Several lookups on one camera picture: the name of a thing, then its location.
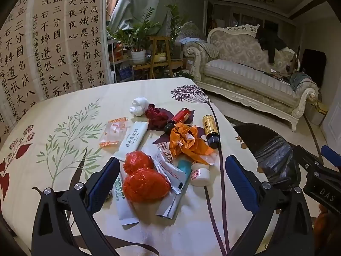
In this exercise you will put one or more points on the dark red cloth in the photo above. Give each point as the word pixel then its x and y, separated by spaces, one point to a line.
pixel 157 118

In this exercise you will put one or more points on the small white jar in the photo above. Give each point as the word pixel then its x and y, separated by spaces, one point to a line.
pixel 199 176

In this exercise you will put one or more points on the plaid wrapper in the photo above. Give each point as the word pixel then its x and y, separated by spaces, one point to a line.
pixel 163 149

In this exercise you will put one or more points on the ornate cream sofa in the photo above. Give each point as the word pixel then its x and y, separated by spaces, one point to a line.
pixel 239 77

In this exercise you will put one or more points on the yellow label brown bottle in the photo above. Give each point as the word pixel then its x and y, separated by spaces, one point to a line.
pixel 210 128

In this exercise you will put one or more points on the yellow flower pot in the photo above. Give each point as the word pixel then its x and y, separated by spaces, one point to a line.
pixel 160 58

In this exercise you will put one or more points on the small red bag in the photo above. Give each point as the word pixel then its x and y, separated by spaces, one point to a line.
pixel 137 161

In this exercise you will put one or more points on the teal packet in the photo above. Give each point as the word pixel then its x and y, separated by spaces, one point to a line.
pixel 185 169

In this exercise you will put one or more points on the floral tablecloth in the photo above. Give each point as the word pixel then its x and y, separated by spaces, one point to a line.
pixel 80 152

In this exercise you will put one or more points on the grey-green curtain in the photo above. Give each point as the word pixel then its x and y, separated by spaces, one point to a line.
pixel 135 2

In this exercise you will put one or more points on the person's right forearm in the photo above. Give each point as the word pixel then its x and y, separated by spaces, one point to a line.
pixel 322 224

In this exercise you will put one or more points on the papers on sofa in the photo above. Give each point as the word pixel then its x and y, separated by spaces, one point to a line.
pixel 277 75

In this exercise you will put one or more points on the wooden plant stand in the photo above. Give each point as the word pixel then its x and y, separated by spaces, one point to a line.
pixel 154 56

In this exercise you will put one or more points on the grey box yellow contents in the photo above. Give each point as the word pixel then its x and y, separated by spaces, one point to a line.
pixel 317 112

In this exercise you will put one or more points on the potted plant white pot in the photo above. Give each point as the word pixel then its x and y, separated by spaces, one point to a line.
pixel 138 54

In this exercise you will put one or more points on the white door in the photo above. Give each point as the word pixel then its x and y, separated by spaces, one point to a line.
pixel 333 122

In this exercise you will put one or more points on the clear orange packet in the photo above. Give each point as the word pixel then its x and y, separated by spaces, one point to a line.
pixel 113 134

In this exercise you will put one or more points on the black-lined trash bin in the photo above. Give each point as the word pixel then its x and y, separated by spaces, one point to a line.
pixel 271 157

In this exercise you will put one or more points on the dark cabinet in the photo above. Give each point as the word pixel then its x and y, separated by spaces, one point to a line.
pixel 314 65

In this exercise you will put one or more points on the silver foil packet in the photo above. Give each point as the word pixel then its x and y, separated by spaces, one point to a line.
pixel 170 205

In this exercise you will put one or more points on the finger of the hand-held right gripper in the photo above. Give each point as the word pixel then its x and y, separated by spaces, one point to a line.
pixel 309 161
pixel 331 154

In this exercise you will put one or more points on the white paper sachet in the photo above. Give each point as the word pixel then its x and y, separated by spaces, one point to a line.
pixel 133 138

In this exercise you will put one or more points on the striped throw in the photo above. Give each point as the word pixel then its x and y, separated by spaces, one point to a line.
pixel 207 48

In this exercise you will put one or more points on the calligraphy wall scroll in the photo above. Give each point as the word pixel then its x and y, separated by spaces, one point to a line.
pixel 85 32
pixel 50 45
pixel 16 72

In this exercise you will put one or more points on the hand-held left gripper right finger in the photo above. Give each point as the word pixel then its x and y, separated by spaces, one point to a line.
pixel 241 184

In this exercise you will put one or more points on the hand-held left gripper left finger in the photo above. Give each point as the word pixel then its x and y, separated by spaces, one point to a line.
pixel 105 181

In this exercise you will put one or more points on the ornate cream armchair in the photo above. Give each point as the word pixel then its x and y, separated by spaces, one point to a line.
pixel 191 29

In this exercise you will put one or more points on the trailing green plant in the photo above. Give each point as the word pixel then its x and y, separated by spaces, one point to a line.
pixel 182 73

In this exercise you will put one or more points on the black jacket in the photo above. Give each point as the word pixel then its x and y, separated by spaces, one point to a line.
pixel 269 42

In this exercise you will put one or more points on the teal cloth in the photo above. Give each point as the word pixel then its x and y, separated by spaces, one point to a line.
pixel 301 81

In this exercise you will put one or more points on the tall green plant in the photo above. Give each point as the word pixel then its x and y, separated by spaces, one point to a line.
pixel 175 29

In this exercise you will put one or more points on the orange plastic bag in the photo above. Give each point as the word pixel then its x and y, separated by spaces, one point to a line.
pixel 186 141

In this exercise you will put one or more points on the large red bag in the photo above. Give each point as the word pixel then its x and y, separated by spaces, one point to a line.
pixel 145 185

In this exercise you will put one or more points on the white metal shelf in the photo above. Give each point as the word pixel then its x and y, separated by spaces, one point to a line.
pixel 117 64

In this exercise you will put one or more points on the red label bottle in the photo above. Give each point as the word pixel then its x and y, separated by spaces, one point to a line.
pixel 179 117

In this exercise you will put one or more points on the white tissue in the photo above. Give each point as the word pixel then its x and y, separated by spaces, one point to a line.
pixel 138 105

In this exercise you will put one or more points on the white red-printed wrapper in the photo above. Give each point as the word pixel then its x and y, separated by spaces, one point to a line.
pixel 170 172

